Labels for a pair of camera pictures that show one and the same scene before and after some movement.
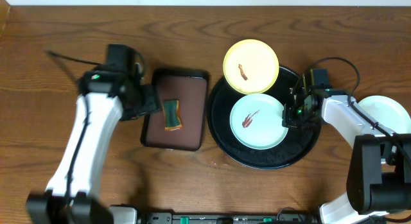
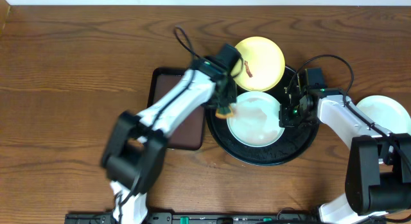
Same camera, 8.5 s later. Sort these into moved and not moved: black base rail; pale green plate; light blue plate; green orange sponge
Moved: green orange sponge
Not moved: light blue plate; pale green plate; black base rail
